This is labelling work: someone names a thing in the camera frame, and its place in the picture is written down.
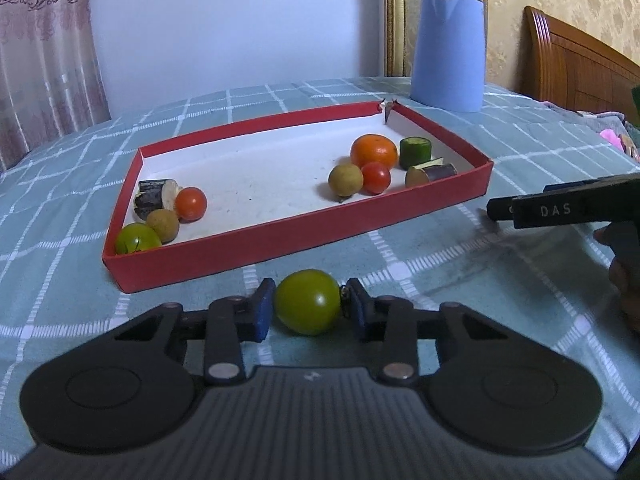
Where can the red cardboard box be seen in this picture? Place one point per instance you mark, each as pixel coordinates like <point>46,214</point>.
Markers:
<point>280,240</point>

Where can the red cherry tomato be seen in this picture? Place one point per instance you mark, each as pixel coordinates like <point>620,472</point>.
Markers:
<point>191,204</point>
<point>376,178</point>

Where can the pink patterned cloth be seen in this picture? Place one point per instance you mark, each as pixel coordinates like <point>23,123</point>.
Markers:
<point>611,137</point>

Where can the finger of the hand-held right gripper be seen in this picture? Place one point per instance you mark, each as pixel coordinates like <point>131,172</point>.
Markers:
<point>555,188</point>
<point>530,210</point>

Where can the pink patterned curtain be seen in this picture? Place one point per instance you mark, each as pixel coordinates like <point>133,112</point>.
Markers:
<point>45,60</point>

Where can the longan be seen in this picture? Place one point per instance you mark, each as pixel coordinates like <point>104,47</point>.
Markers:
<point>164,225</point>
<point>345,180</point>

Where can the teal checkered bed sheet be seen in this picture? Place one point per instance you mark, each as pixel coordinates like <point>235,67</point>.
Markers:
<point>60,185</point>

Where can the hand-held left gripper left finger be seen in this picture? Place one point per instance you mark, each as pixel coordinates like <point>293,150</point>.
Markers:
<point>262,310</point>

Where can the eggplant piece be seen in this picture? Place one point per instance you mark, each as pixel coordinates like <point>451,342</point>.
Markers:
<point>432,174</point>
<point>152,200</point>

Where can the wooden headboard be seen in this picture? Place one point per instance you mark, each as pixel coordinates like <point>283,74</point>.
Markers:
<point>575,65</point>

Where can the gold mirror frame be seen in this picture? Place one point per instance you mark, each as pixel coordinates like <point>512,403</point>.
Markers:
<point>393,20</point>

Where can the green cucumber piece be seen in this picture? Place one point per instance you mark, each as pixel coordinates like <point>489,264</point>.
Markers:
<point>415,152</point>

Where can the blue jug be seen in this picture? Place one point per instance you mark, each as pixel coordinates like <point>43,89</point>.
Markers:
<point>447,50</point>

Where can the green apple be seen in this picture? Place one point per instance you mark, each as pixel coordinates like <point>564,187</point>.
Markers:
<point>136,239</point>

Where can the green tomato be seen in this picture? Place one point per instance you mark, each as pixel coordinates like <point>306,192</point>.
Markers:
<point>307,302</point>

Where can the person's right hand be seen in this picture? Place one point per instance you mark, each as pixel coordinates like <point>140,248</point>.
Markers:
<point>627,280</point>

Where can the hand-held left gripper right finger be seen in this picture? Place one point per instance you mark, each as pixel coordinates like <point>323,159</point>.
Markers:
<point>356,310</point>

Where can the orange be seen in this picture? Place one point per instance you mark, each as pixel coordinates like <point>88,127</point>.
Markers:
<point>374,150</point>

